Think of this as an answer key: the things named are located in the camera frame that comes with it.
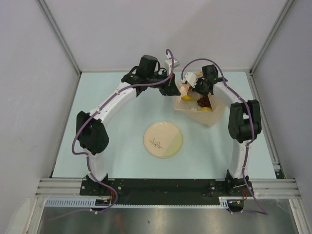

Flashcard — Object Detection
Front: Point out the yellow fake banana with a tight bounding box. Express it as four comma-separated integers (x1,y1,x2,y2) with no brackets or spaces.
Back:
181,95,195,101

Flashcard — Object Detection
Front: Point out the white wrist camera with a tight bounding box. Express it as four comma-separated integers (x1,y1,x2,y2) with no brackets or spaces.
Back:
164,58,180,73
182,72,199,88

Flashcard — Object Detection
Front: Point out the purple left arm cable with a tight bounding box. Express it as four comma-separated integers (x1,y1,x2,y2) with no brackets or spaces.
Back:
46,49,176,221

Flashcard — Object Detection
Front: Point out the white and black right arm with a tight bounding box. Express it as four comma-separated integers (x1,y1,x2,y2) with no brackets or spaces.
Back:
194,65,262,195

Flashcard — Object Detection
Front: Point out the aluminium right corner post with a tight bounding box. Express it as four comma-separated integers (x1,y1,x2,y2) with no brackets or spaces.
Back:
249,0,296,76

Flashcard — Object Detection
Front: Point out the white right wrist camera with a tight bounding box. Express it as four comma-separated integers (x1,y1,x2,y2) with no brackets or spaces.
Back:
182,72,199,88

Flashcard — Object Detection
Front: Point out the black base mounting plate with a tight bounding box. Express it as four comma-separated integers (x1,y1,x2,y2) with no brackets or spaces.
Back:
79,178,253,211

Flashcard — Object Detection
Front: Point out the translucent banana-print plastic bag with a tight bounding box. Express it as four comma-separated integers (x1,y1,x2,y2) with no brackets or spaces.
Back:
173,81,226,127

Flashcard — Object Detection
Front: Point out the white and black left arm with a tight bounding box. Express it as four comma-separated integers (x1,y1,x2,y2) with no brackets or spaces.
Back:
73,49,180,195

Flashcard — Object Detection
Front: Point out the dark red fake fruit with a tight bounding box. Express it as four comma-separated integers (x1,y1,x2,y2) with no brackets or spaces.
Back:
197,96,211,108

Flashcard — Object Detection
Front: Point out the white slotted cable duct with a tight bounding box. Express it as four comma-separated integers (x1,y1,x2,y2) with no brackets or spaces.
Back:
45,196,231,208

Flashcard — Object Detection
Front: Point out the cream plate with leaf motif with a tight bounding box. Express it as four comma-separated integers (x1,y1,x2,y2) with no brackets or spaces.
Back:
143,121,184,158

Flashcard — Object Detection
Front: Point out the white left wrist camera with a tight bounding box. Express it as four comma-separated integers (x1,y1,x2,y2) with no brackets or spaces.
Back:
164,58,180,73

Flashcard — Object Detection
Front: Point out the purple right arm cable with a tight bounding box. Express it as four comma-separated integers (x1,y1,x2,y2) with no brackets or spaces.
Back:
180,58,269,215

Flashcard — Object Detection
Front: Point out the aluminium corner post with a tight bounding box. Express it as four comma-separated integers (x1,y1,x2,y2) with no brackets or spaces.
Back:
249,0,296,76
36,0,82,78

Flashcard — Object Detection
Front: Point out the aluminium left corner post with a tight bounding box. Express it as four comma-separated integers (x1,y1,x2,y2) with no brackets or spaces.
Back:
36,0,82,78

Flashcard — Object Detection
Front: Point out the aluminium right side rail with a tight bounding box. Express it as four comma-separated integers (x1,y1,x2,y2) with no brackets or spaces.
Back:
247,71,285,179

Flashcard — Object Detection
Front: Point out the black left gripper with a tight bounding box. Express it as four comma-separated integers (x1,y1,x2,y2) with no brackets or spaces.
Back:
147,70,181,97

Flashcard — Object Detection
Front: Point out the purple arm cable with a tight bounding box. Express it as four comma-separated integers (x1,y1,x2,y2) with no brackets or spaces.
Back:
46,49,176,221
180,58,269,215

